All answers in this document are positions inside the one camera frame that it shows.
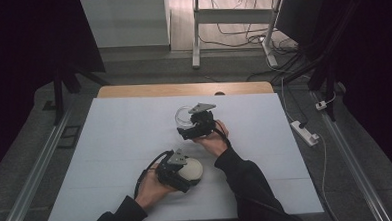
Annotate white power strip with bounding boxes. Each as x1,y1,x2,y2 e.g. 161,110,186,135
290,119,321,148

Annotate white foam board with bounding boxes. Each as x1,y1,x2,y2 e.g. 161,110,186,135
40,87,325,221

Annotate black rectangular floor frame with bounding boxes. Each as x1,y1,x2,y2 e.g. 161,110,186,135
56,124,84,151

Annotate white panel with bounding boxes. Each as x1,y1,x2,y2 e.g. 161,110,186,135
79,0,173,49

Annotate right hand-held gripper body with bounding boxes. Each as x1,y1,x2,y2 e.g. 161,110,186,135
180,102,219,139

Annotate wooden table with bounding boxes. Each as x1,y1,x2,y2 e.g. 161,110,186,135
96,78,275,102

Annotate white power strip cable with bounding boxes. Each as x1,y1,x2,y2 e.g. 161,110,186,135
314,133,332,199

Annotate black tripod stand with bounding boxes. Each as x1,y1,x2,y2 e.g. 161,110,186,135
40,57,113,127
272,0,369,125

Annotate round white lid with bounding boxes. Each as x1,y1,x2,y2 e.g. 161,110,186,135
178,156,204,187

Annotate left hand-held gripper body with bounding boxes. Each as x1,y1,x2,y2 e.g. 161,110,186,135
154,148,192,190

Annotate black floor cables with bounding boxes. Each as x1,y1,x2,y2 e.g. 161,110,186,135
197,0,314,86

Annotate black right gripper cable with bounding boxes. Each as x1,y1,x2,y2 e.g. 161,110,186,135
212,119,234,148

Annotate person's left hand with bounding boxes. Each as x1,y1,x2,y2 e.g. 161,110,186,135
132,162,178,211

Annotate person's right hand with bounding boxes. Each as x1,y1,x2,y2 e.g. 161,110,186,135
190,119,231,159

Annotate white desk frame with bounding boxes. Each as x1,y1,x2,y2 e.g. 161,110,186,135
188,0,287,72

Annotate aluminium floor rail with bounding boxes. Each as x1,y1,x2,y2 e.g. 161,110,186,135
0,105,81,221
311,87,392,221

